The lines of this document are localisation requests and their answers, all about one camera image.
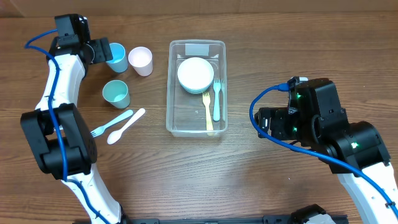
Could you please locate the blue plastic cup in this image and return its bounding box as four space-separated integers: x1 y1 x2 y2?
106 43 128 73

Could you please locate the pink plastic cup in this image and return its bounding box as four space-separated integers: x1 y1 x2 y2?
128 47 153 77

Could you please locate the green plastic cup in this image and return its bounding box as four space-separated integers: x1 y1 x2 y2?
102 80 131 109

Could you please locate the blue fork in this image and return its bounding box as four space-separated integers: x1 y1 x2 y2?
213 79 221 122
91 110 133 138

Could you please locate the yellow plastic fork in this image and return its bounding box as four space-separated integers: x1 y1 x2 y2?
202 91 213 131

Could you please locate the blue bowl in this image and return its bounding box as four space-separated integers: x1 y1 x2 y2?
182 85 209 94

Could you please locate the green-blue bowl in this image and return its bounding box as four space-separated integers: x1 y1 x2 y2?
186 89 207 95

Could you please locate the pink plastic bowl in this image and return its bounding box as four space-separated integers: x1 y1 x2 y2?
177 57 215 90

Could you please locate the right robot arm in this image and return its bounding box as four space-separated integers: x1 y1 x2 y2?
249 77 397 223

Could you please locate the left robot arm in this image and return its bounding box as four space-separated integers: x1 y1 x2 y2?
21 37 129 223

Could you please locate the clear plastic container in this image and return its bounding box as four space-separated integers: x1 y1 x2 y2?
166 39 228 138

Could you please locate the white plastic spoon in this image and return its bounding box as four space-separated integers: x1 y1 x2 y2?
107 108 146 145

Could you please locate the right blue cable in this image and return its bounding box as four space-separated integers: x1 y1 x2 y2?
249 83 398 212

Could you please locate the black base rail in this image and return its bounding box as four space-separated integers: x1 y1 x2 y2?
122 204 349 224

